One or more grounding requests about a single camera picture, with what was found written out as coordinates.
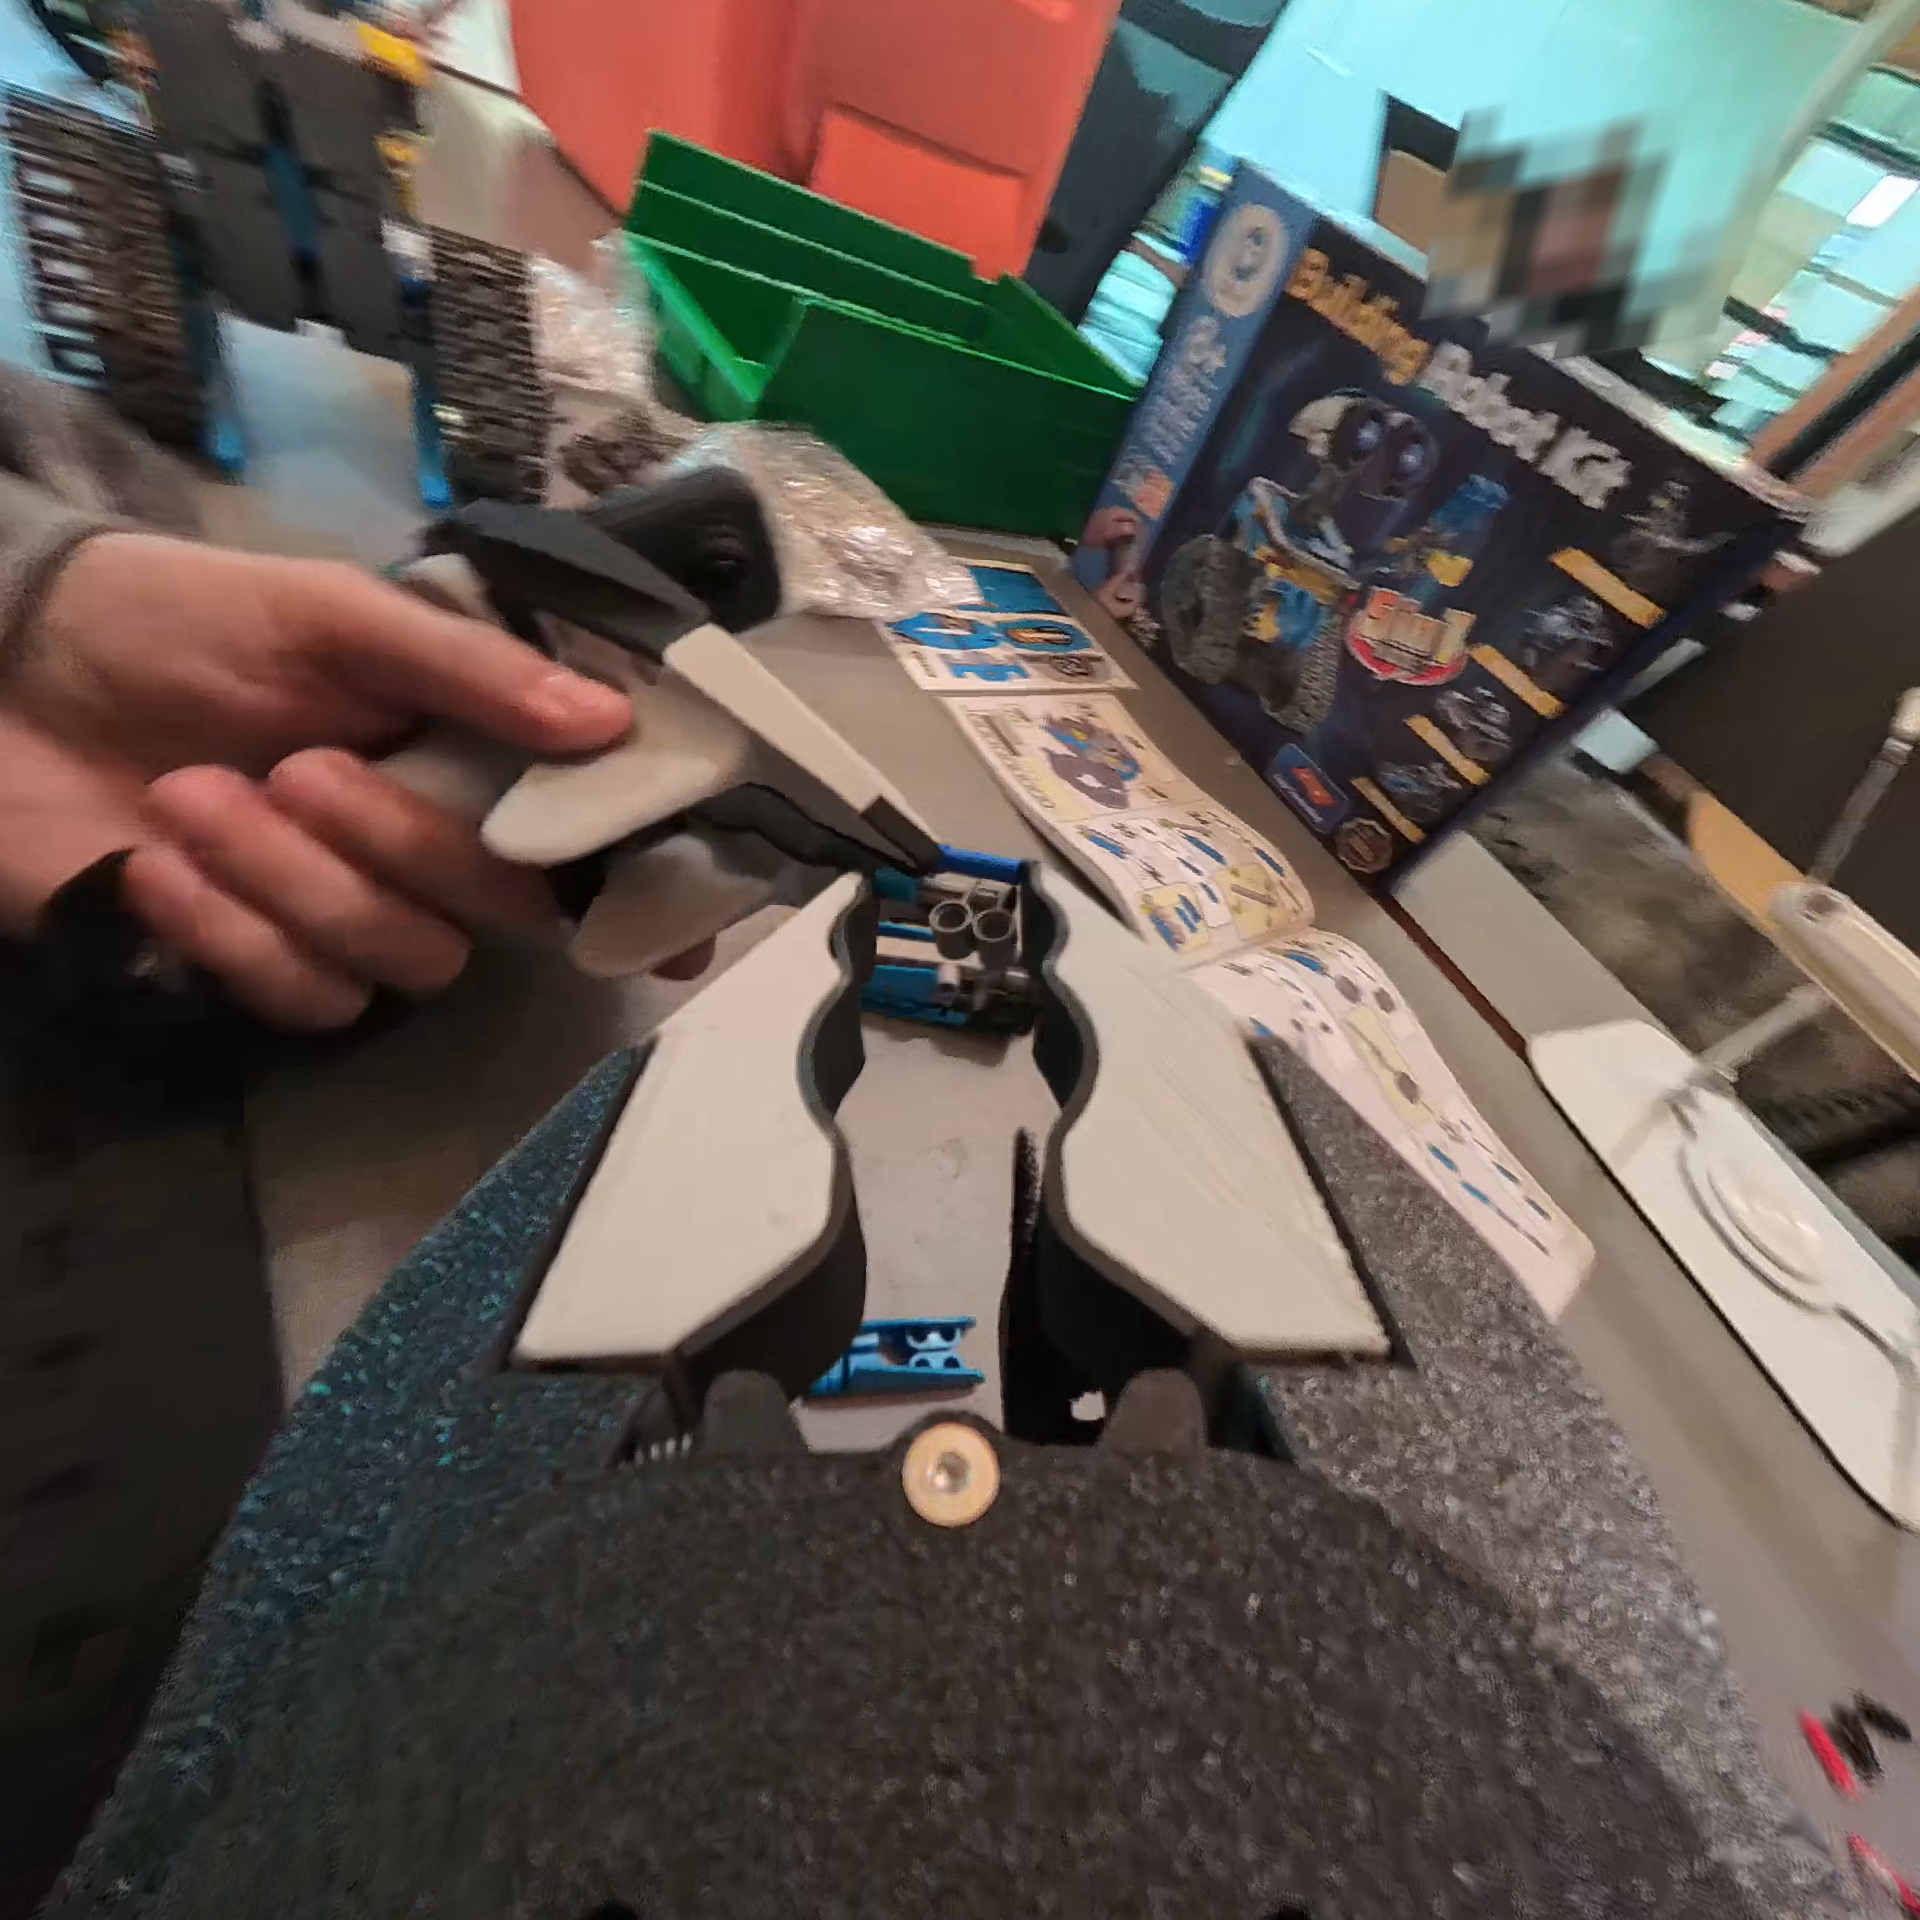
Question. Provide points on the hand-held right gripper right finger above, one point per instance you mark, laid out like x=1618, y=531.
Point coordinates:
x=1215, y=1185

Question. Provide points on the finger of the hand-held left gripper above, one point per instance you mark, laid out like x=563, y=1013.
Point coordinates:
x=787, y=840
x=780, y=721

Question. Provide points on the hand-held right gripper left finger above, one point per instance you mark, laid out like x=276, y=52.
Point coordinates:
x=691, y=1185

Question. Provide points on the wheel and beam assembly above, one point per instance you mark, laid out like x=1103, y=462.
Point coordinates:
x=938, y=998

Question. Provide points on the blue panel brick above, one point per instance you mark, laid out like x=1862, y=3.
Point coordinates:
x=902, y=1358

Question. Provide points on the pile of toy bricks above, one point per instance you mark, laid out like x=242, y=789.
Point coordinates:
x=1862, y=1756

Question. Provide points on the grey desk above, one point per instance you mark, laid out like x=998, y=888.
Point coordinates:
x=1575, y=1425

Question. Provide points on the person's left hand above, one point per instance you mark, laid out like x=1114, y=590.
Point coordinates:
x=226, y=675

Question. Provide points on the clear bag with black parts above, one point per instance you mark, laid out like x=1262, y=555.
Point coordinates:
x=616, y=405

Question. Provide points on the clear plastic bag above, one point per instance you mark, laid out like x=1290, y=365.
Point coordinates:
x=839, y=511

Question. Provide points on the sticker sheet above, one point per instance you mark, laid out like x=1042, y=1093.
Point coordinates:
x=990, y=629

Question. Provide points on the green bin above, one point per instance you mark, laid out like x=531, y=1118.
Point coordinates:
x=931, y=405

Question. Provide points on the instruction manual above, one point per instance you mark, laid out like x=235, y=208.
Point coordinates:
x=1142, y=840

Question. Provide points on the distant toy brick models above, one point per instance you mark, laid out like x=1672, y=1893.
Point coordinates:
x=270, y=225

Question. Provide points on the white stand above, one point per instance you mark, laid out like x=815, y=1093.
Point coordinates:
x=1724, y=1231

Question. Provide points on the robot kit box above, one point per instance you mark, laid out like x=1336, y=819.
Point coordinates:
x=1426, y=599

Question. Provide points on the black mesh chair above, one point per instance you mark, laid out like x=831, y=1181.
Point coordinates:
x=1155, y=149

